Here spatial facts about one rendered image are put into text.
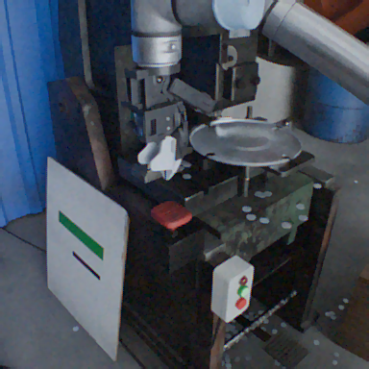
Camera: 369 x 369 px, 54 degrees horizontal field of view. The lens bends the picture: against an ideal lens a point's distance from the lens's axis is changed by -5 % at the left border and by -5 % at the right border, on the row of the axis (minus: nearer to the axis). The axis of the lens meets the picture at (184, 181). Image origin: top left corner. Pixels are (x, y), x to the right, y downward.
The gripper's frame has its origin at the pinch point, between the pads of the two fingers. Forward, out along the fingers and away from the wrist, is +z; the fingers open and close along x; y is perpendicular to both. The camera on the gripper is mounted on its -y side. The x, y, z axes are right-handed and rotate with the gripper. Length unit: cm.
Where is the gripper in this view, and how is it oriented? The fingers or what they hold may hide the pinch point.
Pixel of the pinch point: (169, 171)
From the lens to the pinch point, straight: 68.9
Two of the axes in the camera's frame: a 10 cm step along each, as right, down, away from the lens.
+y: -7.6, 3.2, -5.6
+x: 6.5, 3.8, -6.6
